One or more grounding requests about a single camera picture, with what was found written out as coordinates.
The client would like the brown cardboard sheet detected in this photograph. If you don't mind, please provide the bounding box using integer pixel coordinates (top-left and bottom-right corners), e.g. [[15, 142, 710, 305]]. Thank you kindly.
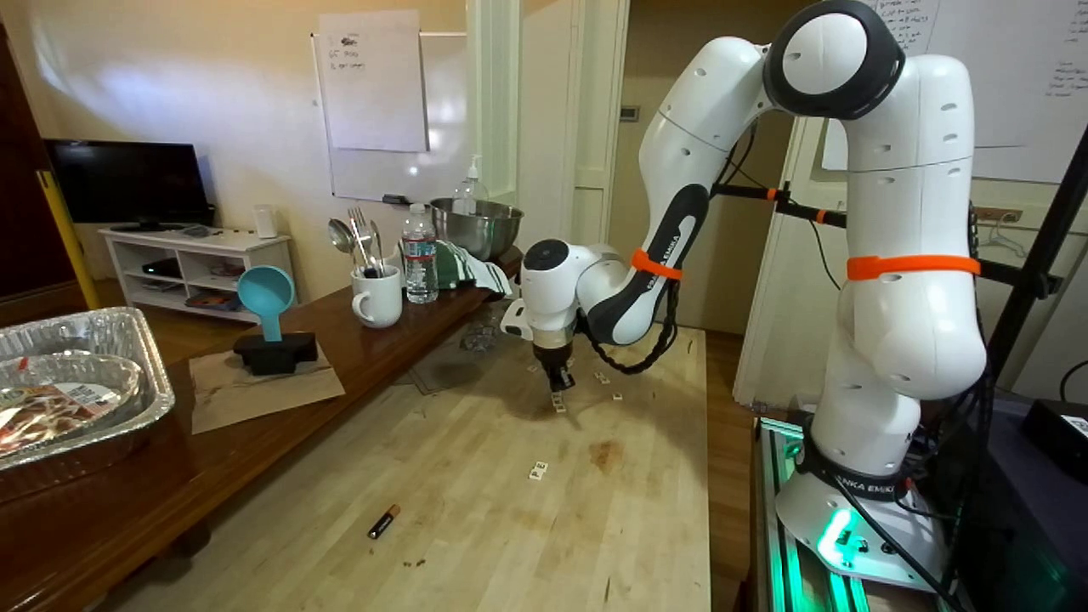
[[188, 350, 344, 432]]

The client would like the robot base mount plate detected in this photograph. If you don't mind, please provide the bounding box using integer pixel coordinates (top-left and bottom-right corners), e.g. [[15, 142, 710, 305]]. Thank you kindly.
[[749, 415, 979, 612]]

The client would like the black marker pen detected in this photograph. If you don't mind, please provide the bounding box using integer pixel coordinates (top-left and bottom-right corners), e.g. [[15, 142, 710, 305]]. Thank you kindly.
[[366, 507, 399, 541]]

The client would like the white paper on whiteboard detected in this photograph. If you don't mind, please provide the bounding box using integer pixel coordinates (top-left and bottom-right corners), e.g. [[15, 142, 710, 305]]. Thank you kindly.
[[315, 12, 425, 152]]

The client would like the green striped dish towel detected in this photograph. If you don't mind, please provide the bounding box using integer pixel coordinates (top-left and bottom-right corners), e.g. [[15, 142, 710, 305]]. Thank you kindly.
[[437, 242, 512, 295]]

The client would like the white mug on counter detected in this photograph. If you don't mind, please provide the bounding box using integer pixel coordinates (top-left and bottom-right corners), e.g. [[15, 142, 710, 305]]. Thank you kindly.
[[349, 269, 400, 329]]

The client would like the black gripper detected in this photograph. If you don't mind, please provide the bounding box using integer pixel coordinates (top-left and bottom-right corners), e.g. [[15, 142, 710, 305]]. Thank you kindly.
[[532, 348, 576, 399]]

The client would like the letter tile lower left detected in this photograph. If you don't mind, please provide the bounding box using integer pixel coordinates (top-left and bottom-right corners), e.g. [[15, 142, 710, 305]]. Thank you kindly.
[[526, 463, 552, 484]]

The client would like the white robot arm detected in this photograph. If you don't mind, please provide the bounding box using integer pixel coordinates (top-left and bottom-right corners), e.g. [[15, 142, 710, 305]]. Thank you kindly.
[[502, 0, 985, 500]]

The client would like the clear plastic water bottle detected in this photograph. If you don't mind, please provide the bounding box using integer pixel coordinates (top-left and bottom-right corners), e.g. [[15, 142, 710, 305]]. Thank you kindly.
[[400, 205, 437, 302]]

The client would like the blue measuring cup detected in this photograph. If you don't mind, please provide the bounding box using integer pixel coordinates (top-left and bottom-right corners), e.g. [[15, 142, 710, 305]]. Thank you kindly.
[[239, 267, 296, 344]]

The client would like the black television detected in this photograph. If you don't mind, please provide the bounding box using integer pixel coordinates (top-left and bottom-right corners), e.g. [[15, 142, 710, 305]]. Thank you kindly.
[[49, 141, 215, 225]]

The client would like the dark wooden counter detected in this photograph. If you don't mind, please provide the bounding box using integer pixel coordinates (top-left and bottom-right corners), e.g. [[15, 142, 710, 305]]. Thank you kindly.
[[0, 290, 489, 612]]

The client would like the clear pump dispenser bottle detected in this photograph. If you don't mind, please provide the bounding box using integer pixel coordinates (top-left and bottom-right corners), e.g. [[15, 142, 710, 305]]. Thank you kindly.
[[451, 155, 480, 218]]

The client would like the stainless steel mixing bowl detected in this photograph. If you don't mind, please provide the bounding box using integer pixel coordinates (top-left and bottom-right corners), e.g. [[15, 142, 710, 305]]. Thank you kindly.
[[430, 197, 521, 260]]

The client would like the aluminium foil tray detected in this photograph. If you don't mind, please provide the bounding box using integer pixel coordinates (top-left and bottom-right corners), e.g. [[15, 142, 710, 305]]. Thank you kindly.
[[0, 305, 173, 472]]

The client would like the white tv shelf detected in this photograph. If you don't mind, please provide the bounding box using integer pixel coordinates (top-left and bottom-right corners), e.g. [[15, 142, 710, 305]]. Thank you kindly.
[[105, 231, 293, 322]]

